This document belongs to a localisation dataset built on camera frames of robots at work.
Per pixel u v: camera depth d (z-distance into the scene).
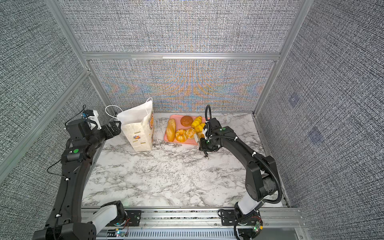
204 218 0.75
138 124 0.80
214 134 0.63
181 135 1.01
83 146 0.51
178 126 1.10
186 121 1.10
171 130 1.04
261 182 0.45
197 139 0.91
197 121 1.10
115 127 0.65
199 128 1.06
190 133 0.97
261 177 0.45
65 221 0.37
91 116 0.61
